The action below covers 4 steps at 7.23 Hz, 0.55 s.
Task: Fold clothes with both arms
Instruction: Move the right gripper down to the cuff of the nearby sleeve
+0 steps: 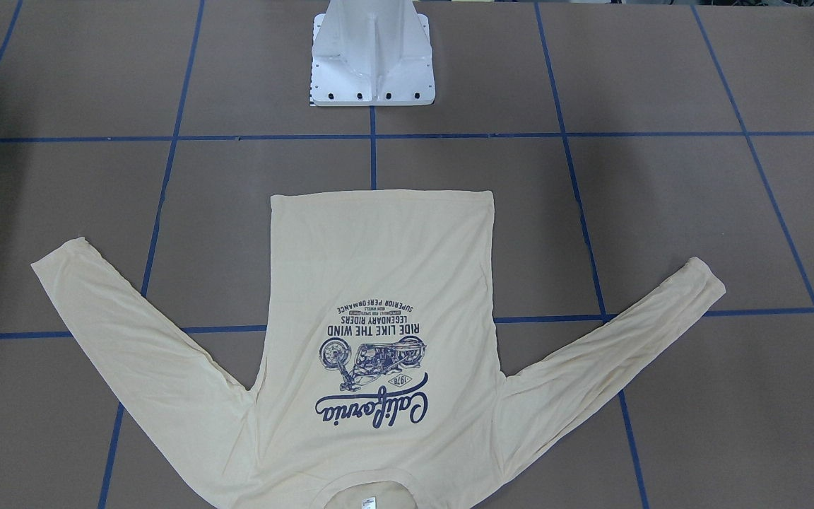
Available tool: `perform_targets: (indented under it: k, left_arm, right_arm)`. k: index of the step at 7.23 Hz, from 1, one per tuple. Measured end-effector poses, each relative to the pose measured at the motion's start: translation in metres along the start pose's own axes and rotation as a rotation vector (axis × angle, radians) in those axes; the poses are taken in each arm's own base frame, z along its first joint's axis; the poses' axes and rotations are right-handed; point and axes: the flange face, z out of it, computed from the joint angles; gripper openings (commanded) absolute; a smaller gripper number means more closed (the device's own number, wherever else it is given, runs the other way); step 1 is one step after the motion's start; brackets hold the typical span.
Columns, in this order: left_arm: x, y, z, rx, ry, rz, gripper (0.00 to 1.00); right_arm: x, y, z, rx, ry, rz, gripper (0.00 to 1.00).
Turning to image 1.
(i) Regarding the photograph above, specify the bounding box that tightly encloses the cream long-sleeve printed shirt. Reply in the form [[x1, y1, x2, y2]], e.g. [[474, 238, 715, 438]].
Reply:
[[32, 190, 726, 508]]

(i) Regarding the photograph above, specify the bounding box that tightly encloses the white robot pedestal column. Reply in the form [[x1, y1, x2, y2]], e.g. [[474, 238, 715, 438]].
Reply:
[[309, 1, 436, 107]]

